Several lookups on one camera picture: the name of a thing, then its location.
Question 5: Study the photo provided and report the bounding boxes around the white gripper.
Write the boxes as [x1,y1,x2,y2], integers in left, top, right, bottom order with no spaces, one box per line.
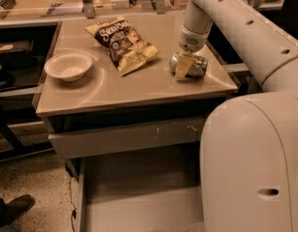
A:
[175,25,209,79]

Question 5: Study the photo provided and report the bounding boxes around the green 7up soda can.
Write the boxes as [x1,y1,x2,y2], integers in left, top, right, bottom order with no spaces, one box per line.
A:
[169,53,208,78]

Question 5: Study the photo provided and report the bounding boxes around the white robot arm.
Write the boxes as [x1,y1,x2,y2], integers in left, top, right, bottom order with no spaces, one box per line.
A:
[179,0,298,232]

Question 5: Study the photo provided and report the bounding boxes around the grey drawer cabinet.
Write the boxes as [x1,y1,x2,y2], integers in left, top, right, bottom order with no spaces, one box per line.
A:
[36,14,237,176]

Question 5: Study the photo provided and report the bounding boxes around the closed top drawer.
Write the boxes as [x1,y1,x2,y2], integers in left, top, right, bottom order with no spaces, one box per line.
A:
[49,116,204,159]

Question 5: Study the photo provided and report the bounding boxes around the open middle drawer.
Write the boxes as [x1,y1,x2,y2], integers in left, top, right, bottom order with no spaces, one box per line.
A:
[75,143,204,232]

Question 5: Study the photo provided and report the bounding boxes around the brown and yellow chip bag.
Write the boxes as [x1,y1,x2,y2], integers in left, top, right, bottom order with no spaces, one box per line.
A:
[85,16,159,76]

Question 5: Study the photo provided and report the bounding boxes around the white paper bowl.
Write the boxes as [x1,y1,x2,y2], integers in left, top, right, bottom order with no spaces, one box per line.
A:
[45,51,93,82]

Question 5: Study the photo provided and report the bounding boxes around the purple and white paper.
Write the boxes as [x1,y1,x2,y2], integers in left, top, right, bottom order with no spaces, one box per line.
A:
[46,3,84,16]

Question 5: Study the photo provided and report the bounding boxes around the black spiral object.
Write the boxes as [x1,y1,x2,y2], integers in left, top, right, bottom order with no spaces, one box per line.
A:
[0,0,16,19]

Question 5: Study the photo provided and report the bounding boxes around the metal desk post left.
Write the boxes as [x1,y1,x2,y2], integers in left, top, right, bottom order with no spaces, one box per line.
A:
[82,0,95,19]

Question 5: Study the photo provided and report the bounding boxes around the black cable on floor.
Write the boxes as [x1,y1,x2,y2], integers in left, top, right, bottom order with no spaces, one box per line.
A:
[69,174,77,232]

